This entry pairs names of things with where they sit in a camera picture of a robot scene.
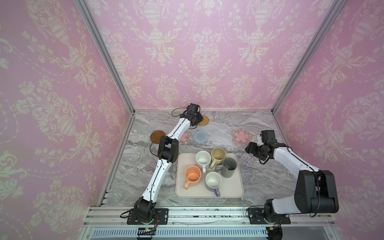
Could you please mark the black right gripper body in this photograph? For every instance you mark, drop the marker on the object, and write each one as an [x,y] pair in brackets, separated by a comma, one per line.
[252,149]

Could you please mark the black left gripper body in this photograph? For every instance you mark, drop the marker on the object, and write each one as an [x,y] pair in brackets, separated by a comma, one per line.
[197,118]

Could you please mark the woven rattan round coaster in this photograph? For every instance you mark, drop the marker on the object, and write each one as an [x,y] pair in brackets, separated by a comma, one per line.
[205,121]

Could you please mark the pink flower silicone coaster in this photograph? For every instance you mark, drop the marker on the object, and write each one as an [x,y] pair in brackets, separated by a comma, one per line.
[185,139]

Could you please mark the blue round woven coaster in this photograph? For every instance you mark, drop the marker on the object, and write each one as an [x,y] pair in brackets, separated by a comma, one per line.
[201,137]

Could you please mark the brown wooden round coaster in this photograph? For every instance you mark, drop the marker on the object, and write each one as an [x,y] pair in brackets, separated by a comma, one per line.
[156,136]

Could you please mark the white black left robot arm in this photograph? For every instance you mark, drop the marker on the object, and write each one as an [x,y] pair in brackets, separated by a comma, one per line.
[168,152]

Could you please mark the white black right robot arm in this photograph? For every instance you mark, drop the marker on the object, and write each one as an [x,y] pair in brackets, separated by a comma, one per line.
[315,192]

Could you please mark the grey ceramic mug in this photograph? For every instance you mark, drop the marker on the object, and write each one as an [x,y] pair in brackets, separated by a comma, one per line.
[227,168]

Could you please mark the yellow beige ceramic mug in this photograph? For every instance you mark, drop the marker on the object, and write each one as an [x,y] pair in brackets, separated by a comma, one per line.
[217,157]

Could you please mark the beige silicone tray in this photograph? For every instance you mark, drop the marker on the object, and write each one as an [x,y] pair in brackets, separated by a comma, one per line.
[230,188]

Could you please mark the white ceramic mug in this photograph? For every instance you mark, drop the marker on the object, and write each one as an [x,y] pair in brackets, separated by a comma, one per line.
[203,161]

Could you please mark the orange ceramic mug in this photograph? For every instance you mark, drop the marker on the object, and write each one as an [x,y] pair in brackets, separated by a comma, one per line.
[193,176]

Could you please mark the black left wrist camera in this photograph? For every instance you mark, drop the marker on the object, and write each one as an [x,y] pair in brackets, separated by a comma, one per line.
[193,109]

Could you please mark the white mug purple handle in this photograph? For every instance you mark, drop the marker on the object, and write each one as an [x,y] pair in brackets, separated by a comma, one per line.
[213,181]

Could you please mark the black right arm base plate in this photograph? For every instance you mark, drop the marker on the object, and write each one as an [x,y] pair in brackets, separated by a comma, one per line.
[259,216]

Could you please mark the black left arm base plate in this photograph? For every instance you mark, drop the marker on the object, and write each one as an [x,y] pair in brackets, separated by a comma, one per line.
[156,216]

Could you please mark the aluminium front frame rail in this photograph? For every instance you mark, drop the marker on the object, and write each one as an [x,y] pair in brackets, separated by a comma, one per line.
[205,223]

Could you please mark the aluminium left corner post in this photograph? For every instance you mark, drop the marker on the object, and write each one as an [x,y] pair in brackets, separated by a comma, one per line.
[102,48]

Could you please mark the aluminium corner post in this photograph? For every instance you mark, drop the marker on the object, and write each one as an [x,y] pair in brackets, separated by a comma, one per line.
[319,35]
[102,48]

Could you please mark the aluminium right corner post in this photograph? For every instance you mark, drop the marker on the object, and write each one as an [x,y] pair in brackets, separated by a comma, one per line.
[319,35]

